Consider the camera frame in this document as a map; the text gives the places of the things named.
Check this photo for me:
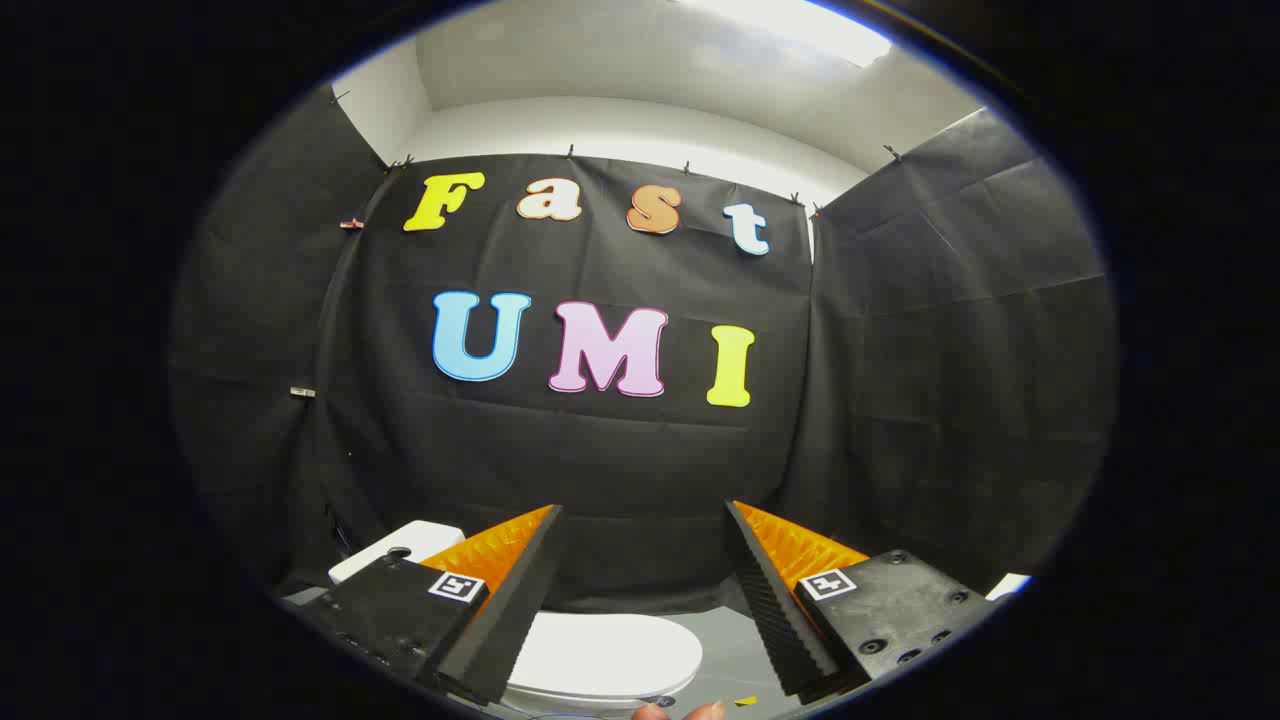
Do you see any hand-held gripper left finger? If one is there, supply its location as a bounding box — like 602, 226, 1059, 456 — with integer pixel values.
285, 504, 565, 706

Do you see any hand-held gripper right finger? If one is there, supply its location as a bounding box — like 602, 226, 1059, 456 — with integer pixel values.
723, 499, 998, 701

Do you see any white toilet tank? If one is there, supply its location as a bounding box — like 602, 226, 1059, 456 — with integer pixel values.
328, 520, 466, 586

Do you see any black backdrop cloth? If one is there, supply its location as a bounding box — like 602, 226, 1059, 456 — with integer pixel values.
168, 85, 1118, 616

